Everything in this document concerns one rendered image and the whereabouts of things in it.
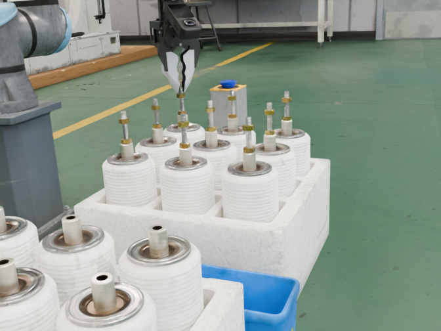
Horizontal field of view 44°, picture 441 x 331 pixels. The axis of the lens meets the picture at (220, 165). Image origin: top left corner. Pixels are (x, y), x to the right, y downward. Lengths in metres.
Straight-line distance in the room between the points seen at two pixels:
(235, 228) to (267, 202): 0.07
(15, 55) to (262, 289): 0.77
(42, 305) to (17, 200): 0.74
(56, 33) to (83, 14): 3.18
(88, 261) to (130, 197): 0.34
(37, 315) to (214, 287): 0.23
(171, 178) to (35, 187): 0.49
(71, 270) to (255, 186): 0.34
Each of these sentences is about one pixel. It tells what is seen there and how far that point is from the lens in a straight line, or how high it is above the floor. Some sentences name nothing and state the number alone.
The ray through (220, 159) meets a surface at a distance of 1.01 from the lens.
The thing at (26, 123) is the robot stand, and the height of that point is 0.27.
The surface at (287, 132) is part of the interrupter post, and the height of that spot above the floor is 0.26.
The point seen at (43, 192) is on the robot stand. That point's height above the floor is 0.10.
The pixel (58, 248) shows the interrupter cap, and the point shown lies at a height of 0.25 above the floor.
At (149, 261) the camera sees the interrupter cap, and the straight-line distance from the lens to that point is 0.62.
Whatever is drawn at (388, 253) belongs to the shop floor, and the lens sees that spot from 1.20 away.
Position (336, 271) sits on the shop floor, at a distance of 1.11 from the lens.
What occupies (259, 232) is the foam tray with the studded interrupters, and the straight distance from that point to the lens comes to 0.86.
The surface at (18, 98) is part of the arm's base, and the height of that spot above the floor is 0.33.
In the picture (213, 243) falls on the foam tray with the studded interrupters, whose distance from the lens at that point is 0.89.
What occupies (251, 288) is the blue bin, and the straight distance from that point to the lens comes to 0.87.
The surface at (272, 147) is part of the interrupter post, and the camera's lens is 1.00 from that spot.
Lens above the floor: 0.54
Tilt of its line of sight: 18 degrees down
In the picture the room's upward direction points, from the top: 3 degrees counter-clockwise
